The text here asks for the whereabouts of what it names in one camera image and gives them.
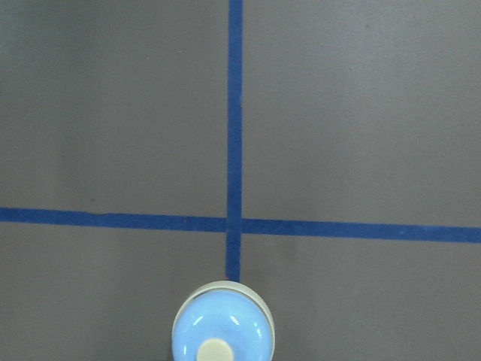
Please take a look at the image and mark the blue call bell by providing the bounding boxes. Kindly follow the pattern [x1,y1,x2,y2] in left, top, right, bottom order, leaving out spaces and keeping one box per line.
[171,281,276,360]

